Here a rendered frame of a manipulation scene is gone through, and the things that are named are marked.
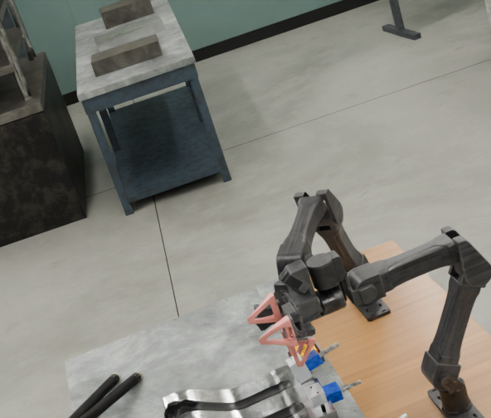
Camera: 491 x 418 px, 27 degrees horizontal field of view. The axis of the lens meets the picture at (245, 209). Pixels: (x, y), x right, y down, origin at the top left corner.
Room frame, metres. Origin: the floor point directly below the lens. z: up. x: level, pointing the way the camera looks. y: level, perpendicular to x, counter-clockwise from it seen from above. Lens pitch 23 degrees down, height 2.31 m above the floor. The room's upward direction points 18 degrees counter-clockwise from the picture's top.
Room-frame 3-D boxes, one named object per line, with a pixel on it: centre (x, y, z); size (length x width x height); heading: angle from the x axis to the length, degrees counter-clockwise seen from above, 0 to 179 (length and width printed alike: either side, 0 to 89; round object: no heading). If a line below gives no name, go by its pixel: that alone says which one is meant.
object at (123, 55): (6.73, 0.39, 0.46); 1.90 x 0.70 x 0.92; 2
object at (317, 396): (2.08, -0.07, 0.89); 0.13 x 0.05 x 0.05; 96
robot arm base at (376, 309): (2.58, -0.25, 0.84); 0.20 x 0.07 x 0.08; 7
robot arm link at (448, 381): (1.98, -0.31, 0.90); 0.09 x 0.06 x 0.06; 7
